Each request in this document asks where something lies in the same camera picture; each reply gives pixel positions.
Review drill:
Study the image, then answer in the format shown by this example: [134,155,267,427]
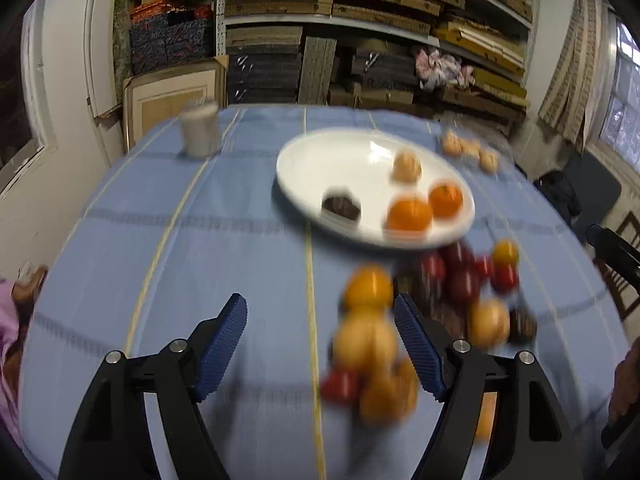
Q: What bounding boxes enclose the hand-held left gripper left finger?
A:
[57,292,249,480]

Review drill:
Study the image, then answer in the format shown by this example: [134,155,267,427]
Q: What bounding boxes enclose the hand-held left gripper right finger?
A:
[392,292,586,480]

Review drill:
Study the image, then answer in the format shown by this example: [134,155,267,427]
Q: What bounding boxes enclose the speckled tan round fruit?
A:
[331,307,401,373]

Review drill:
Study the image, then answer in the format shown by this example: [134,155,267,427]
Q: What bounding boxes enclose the dark brown round fruit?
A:
[446,270,481,306]
[509,307,538,345]
[321,187,362,221]

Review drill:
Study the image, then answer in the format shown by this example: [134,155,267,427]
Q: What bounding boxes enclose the dark red passion fruit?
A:
[445,241,476,273]
[420,252,447,286]

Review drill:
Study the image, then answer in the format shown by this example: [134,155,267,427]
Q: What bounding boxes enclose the orange mandarin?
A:
[429,184,465,219]
[386,197,434,233]

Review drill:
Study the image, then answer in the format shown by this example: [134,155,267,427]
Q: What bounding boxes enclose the white oval plate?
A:
[276,128,476,251]

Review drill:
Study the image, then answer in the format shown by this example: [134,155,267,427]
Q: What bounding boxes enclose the blue checked tablecloth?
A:
[20,105,633,480]

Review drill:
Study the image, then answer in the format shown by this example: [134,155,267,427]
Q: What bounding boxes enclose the black cloth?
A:
[532,170,581,221]

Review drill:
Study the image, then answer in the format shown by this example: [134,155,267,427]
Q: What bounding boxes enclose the brown rounded object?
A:
[12,265,48,306]

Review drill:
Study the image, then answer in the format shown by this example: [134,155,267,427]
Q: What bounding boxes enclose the reddish brown object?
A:
[607,340,640,423]

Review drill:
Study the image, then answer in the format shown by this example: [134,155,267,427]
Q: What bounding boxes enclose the dark wooden chair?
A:
[586,215,640,321]

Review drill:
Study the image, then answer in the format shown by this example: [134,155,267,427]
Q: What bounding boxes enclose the clear plastic clamshell box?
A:
[435,115,506,176]

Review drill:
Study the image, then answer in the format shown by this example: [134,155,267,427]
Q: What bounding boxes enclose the pale drink can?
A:
[179,100,222,157]

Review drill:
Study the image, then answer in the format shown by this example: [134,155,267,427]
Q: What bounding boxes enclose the grey chair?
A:
[560,152,623,233]

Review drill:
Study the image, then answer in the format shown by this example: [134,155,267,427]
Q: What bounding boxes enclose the open cardboard box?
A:
[122,55,230,153]

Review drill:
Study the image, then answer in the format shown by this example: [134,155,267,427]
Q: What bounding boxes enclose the pink cloth bundle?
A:
[414,46,475,92]

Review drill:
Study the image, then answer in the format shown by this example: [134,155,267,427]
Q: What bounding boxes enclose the blue red patterned boxes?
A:
[129,2,216,76]

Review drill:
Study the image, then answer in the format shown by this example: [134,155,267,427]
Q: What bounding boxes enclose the bright frosted window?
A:
[597,7,640,161]

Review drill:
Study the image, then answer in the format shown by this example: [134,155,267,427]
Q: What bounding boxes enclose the green marbled panel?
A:
[112,0,133,81]

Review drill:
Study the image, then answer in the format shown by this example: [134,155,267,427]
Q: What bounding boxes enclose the beige patterned curtain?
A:
[537,0,616,146]

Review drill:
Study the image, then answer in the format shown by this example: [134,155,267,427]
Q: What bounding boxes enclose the white metal shelf rack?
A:
[215,0,538,111]

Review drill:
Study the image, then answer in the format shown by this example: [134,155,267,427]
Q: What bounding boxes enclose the shelf of stacked boxes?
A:
[127,0,533,111]

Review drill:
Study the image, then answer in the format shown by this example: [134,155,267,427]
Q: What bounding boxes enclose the white wall conduit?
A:
[84,0,101,121]

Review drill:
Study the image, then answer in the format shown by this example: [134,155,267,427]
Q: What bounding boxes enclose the dark window with white frame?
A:
[0,0,56,201]

